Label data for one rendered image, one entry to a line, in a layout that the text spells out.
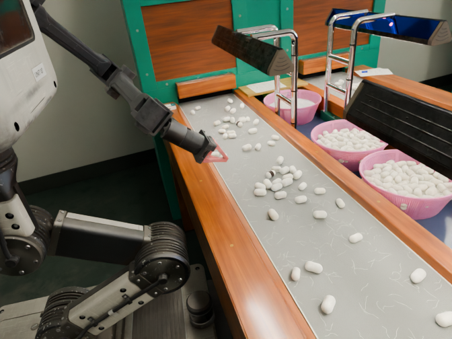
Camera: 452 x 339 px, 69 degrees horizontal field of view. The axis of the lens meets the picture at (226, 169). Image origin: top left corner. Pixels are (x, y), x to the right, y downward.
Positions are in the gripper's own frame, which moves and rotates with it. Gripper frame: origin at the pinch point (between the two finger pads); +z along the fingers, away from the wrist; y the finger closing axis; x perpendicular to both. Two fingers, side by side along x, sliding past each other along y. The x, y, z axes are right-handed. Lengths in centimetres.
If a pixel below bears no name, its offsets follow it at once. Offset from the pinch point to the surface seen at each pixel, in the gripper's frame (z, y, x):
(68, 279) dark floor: -4, 62, 114
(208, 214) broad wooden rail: -1.1, -11.9, 12.5
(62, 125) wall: -36, 167, 78
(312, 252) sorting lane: 15.5, -31.9, 1.8
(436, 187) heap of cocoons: 49, -22, -27
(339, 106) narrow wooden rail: 52, 38, -34
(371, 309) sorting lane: 18, -49, 0
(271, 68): -0.6, 6.3, -27.7
